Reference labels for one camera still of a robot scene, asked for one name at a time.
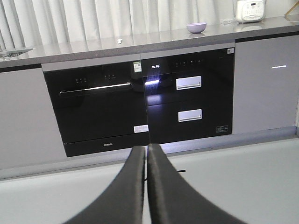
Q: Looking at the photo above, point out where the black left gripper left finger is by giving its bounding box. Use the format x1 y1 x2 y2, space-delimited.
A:
66 146 145 224

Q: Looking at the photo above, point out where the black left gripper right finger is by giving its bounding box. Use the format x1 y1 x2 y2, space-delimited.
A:
147 144 243 224

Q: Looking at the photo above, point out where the purple plastic bowl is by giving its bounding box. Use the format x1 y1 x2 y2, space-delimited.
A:
186 22 207 34

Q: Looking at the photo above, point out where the black built-in dishwasher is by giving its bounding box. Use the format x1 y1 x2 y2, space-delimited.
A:
44 60 150 157

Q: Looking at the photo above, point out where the black disinfection cabinet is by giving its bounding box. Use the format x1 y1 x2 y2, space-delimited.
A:
141 43 235 144

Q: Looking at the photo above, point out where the grey cabinet panel left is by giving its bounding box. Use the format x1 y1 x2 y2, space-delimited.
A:
0 68 66 169

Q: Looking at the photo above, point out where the grey cabinet door right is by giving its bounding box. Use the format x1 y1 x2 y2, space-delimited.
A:
233 35 299 134

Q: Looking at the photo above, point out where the white blender appliance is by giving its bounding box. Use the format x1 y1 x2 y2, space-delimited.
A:
235 0 266 23

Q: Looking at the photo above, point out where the white curtain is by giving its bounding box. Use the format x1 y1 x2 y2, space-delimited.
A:
0 0 235 50

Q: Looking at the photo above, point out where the wooden stand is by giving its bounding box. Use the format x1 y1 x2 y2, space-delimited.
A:
284 1 299 17

